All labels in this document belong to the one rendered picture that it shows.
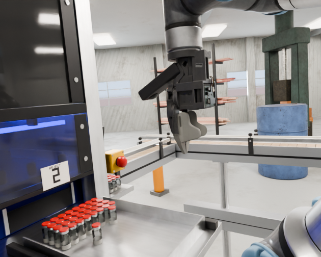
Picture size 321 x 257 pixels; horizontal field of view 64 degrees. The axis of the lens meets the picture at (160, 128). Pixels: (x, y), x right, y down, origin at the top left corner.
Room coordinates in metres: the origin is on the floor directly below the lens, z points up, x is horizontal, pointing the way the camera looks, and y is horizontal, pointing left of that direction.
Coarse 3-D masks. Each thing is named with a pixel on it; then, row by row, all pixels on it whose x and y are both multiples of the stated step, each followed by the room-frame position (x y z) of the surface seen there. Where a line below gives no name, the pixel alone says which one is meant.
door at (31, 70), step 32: (0, 0) 0.62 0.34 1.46; (32, 0) 0.69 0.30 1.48; (0, 32) 0.61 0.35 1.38; (32, 32) 0.68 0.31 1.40; (0, 64) 0.60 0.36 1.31; (32, 64) 0.67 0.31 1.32; (64, 64) 0.75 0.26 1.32; (0, 96) 0.59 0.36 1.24; (32, 96) 0.66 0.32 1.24; (64, 96) 0.74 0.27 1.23
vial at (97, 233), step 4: (92, 228) 0.56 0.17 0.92; (96, 228) 0.55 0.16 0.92; (100, 228) 0.56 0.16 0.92; (92, 232) 0.56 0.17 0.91; (96, 232) 0.55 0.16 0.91; (100, 232) 0.56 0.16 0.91; (92, 236) 0.56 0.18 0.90; (96, 236) 0.55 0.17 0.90; (100, 236) 0.56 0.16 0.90; (96, 240) 0.55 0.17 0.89; (100, 240) 0.56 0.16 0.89; (96, 244) 0.55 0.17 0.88
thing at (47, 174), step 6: (66, 162) 0.71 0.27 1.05; (42, 168) 0.65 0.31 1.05; (48, 168) 0.66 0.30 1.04; (60, 168) 0.69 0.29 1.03; (66, 168) 0.71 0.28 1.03; (42, 174) 0.65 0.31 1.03; (48, 174) 0.66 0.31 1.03; (54, 174) 0.67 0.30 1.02; (60, 174) 0.69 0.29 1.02; (66, 174) 0.71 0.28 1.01; (42, 180) 0.64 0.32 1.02; (48, 180) 0.66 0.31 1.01; (66, 180) 0.71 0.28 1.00; (48, 186) 0.66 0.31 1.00; (54, 186) 0.67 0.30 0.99
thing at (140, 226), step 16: (128, 208) 0.72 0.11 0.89; (144, 208) 0.68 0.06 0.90; (160, 208) 0.65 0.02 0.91; (128, 224) 0.64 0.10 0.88; (144, 224) 0.63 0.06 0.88; (160, 224) 0.63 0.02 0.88; (176, 224) 0.62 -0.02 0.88; (192, 224) 0.61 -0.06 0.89; (32, 240) 0.54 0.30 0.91; (80, 240) 0.58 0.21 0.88; (112, 240) 0.57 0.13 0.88; (128, 240) 0.56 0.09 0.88; (144, 240) 0.56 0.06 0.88; (160, 240) 0.55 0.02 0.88; (176, 240) 0.55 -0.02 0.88; (192, 240) 0.53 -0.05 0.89; (64, 256) 0.47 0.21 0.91; (80, 256) 0.51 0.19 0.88; (96, 256) 0.51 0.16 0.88; (112, 256) 0.51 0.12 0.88; (128, 256) 0.50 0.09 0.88; (144, 256) 0.50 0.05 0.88; (160, 256) 0.49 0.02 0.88; (176, 256) 0.47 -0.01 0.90
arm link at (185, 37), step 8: (168, 32) 0.52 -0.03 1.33; (176, 32) 0.51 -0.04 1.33; (184, 32) 0.50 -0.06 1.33; (192, 32) 0.51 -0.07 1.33; (200, 32) 0.52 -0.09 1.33; (168, 40) 0.52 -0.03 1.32; (176, 40) 0.51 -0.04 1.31; (184, 40) 0.50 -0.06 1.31; (192, 40) 0.50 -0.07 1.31; (200, 40) 0.52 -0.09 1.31; (168, 48) 0.52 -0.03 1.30; (176, 48) 0.51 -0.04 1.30; (184, 48) 0.51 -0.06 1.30; (192, 48) 0.51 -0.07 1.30; (200, 48) 0.53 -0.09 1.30
